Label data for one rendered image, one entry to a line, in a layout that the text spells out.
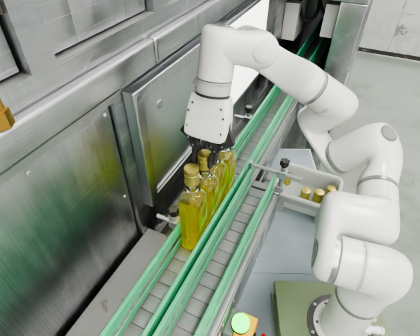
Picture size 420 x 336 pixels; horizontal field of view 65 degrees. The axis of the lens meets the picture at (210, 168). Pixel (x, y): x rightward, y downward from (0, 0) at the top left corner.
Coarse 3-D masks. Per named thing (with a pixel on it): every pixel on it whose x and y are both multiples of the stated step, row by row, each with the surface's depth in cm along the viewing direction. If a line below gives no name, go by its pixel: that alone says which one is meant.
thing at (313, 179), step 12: (288, 168) 124; (300, 168) 122; (276, 180) 116; (312, 180) 122; (324, 180) 120; (336, 180) 118; (288, 192) 121; (300, 192) 121; (312, 192) 121; (312, 204) 108
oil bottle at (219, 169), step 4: (220, 160) 86; (220, 164) 85; (224, 164) 86; (212, 168) 84; (216, 168) 84; (220, 168) 84; (224, 168) 87; (212, 172) 84; (216, 172) 84; (220, 172) 85; (224, 172) 88; (220, 176) 85; (224, 176) 89; (220, 180) 86; (224, 180) 90; (220, 184) 88; (224, 184) 91; (220, 188) 89; (224, 188) 92; (220, 192) 90; (224, 192) 93; (220, 196) 91; (224, 196) 95; (220, 200) 92; (220, 204) 93
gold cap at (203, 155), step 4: (200, 152) 77; (204, 152) 77; (208, 152) 77; (200, 156) 76; (204, 156) 76; (208, 156) 76; (200, 160) 76; (204, 160) 76; (208, 160) 76; (200, 164) 77; (204, 164) 77; (200, 168) 78; (204, 168) 77
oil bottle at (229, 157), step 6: (234, 150) 90; (222, 156) 88; (228, 156) 88; (234, 156) 90; (228, 162) 88; (234, 162) 92; (228, 168) 89; (234, 168) 94; (228, 174) 91; (234, 174) 96; (228, 180) 92; (234, 180) 98; (228, 186) 94
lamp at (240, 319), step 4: (236, 316) 79; (240, 316) 79; (244, 316) 79; (232, 320) 79; (236, 320) 78; (240, 320) 78; (244, 320) 78; (248, 320) 79; (232, 324) 79; (236, 324) 78; (240, 324) 78; (244, 324) 78; (248, 324) 78; (232, 328) 79; (236, 328) 78; (240, 328) 77; (244, 328) 77; (248, 328) 78; (236, 332) 78; (240, 332) 78; (244, 332) 78
